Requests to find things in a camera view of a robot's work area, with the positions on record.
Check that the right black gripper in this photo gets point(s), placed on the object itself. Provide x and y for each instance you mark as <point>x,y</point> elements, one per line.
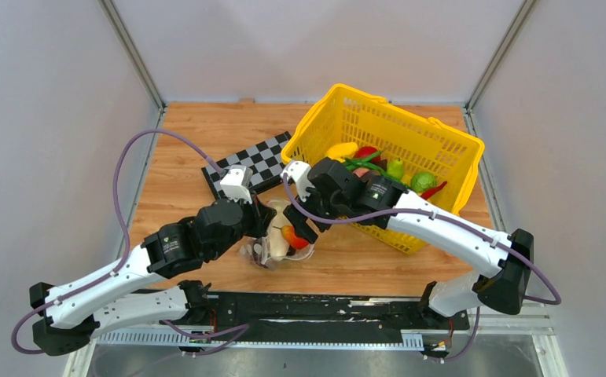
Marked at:
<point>302,225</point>

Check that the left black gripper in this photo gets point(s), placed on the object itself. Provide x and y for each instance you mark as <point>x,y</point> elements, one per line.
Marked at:
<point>262,215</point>

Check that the purple grape bunch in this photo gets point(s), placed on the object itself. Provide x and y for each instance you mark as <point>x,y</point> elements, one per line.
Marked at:
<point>253,252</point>

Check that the clear polka dot zip bag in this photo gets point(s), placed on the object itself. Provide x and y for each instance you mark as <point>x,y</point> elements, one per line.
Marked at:
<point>292,255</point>

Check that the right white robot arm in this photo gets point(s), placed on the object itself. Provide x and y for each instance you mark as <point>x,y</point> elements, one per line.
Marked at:
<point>501,262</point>

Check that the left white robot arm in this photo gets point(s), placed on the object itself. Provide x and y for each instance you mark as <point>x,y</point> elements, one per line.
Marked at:
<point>75,313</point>

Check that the yellow bell pepper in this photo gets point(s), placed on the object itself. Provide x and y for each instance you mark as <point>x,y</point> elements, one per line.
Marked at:
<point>340,152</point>

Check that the green bean pods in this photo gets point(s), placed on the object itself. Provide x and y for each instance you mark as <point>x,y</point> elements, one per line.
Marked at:
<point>370,162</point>

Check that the red bell pepper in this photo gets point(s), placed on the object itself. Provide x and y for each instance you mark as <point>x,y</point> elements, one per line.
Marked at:
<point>368,154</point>

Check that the black grey chessboard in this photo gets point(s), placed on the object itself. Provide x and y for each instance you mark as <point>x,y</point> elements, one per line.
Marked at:
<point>264,159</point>

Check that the yellow plastic basket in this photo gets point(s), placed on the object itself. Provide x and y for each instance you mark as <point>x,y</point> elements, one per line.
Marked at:
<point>345,114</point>

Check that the green lettuce head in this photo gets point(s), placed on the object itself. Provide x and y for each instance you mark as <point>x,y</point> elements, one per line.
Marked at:
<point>422,181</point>

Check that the red chili pepper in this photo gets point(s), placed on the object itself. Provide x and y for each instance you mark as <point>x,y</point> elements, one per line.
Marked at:
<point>428,194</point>

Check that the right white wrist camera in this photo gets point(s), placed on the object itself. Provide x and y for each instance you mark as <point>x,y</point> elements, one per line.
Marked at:
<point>297,172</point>

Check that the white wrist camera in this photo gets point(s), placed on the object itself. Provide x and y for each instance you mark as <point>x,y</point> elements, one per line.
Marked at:
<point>235,183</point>
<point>297,172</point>

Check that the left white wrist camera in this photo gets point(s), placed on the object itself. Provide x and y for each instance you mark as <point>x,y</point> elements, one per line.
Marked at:
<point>235,183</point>

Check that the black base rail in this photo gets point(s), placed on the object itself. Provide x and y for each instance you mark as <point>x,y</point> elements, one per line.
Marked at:
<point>293,318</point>

